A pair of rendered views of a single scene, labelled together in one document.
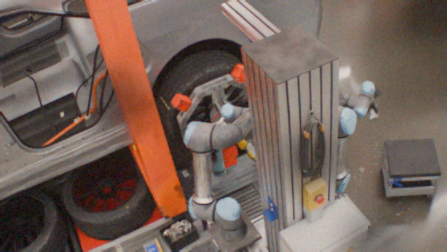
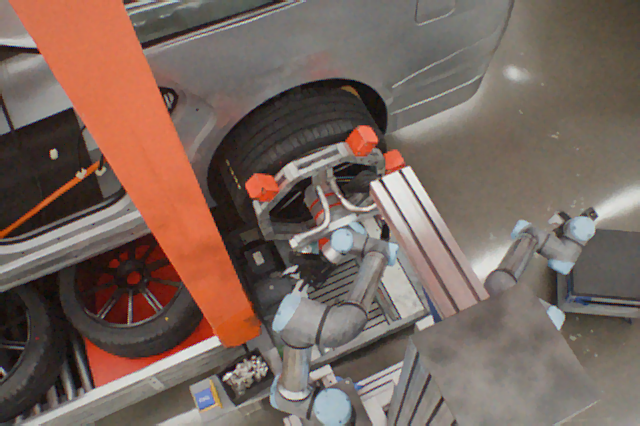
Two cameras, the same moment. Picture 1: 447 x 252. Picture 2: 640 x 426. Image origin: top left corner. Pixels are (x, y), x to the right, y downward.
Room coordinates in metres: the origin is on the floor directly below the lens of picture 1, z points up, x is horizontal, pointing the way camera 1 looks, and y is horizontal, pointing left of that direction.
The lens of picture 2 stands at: (1.12, 0.02, 3.20)
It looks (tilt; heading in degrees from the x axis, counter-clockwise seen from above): 63 degrees down; 358
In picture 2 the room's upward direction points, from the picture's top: 5 degrees counter-clockwise
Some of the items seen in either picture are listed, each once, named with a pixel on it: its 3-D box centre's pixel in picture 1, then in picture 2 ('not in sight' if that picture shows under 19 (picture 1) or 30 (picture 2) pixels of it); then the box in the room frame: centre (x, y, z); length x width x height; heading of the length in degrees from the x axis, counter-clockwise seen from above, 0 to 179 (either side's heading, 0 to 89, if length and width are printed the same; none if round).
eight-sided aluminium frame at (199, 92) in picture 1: (220, 116); (321, 194); (2.40, -0.02, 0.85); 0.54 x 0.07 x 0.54; 108
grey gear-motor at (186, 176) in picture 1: (190, 190); (264, 274); (2.34, 0.29, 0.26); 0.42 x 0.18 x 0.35; 18
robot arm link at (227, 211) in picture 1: (228, 213); (331, 408); (1.54, 0.04, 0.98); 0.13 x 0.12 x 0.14; 64
